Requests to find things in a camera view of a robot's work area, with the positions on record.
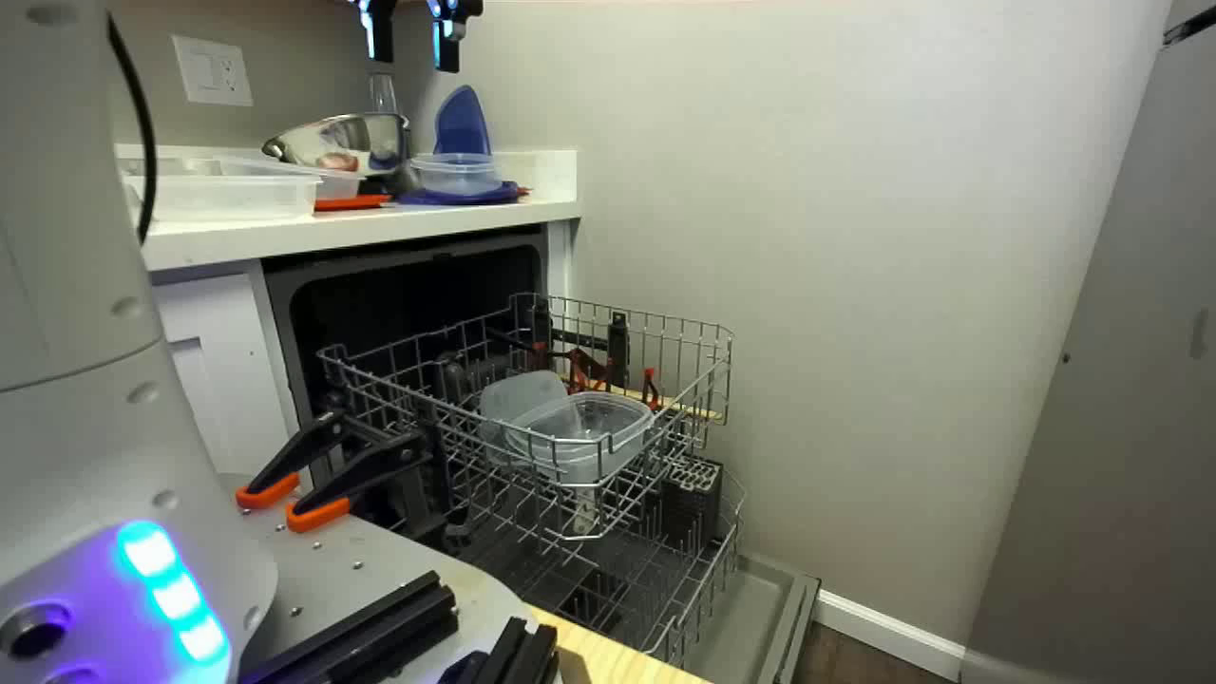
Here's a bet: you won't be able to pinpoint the blue plate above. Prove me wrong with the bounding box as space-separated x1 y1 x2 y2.
391 178 532 209

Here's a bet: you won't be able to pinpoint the wooden handled utensil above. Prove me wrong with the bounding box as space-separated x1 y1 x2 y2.
566 345 731 429

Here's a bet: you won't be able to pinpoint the black dishwasher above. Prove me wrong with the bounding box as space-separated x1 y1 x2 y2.
257 226 826 684

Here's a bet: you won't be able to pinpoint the white wire dishwasher rack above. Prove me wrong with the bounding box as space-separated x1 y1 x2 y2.
315 293 736 548

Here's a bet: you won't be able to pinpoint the black cutlery basket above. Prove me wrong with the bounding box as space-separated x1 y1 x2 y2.
661 455 731 550

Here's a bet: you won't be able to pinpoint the white wall outlet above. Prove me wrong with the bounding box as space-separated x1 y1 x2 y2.
168 32 256 112

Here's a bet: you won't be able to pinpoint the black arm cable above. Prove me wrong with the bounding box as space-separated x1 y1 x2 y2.
102 11 162 249

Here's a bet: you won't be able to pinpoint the orange tool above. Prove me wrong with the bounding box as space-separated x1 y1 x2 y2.
310 190 391 218

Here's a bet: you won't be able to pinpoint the grey refrigerator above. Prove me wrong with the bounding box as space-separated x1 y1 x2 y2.
956 0 1216 684

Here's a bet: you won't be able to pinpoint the clear plastic bin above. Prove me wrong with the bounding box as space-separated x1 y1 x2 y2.
115 144 325 235

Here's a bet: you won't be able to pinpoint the white countertop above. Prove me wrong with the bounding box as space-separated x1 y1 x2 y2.
115 140 584 278

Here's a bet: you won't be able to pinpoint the black utensil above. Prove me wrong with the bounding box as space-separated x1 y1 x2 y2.
603 308 636 389

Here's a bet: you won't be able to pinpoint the black clamp orange tip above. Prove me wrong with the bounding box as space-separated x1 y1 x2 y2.
281 429 444 538
232 406 382 516

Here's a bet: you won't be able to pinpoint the clear plastic container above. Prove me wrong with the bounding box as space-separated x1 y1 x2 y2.
476 369 577 463
542 389 657 487

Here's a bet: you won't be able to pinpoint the white baseboard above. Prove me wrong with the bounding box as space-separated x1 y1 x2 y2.
813 587 974 684

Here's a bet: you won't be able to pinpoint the white cabinet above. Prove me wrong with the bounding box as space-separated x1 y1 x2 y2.
147 259 304 482

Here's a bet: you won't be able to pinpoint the black aluminium rail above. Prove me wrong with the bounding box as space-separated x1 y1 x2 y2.
438 612 562 684
241 567 465 684

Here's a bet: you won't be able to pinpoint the grey wire dishwasher rack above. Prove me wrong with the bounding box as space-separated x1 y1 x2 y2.
450 487 754 672

